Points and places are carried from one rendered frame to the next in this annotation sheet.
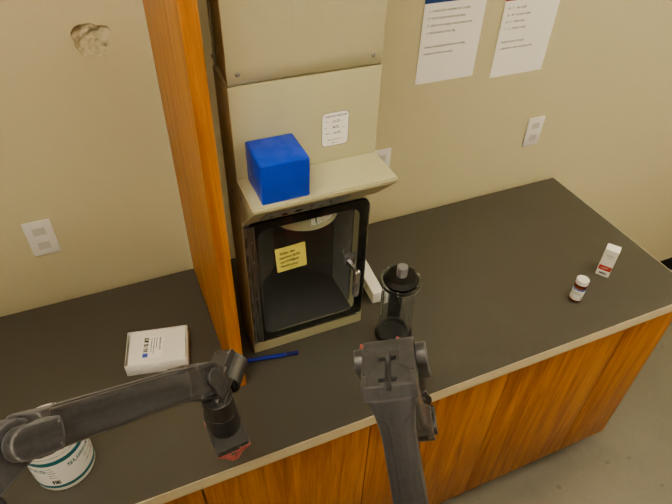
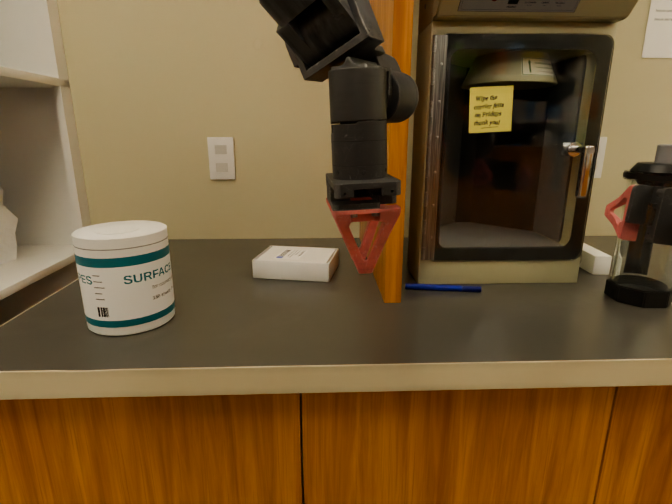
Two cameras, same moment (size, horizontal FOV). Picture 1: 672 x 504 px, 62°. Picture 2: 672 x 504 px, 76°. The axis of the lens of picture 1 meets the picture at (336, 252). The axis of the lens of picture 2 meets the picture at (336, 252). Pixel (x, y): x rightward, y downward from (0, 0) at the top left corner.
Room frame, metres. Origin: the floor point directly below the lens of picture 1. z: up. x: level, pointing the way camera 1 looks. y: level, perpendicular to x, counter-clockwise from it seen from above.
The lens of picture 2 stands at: (0.16, 0.05, 1.23)
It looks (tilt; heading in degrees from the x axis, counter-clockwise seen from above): 15 degrees down; 23
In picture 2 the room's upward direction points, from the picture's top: straight up
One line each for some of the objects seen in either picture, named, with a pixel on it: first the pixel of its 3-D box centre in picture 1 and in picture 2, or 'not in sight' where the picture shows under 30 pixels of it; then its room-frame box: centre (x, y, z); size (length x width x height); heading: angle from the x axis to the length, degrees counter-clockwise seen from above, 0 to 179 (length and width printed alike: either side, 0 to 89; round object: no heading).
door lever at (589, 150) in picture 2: (353, 278); (579, 169); (1.04, -0.05, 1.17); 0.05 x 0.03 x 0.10; 24
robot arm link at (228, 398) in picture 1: (220, 400); (360, 96); (0.60, 0.21, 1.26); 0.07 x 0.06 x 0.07; 172
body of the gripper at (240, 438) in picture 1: (223, 420); (359, 158); (0.60, 0.21, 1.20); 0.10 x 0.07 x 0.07; 29
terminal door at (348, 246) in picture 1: (310, 274); (513, 154); (1.03, 0.06, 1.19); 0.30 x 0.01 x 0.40; 114
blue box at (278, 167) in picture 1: (277, 168); not in sight; (0.94, 0.12, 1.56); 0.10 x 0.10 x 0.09; 25
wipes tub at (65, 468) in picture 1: (56, 446); (127, 274); (0.63, 0.60, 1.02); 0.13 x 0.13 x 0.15
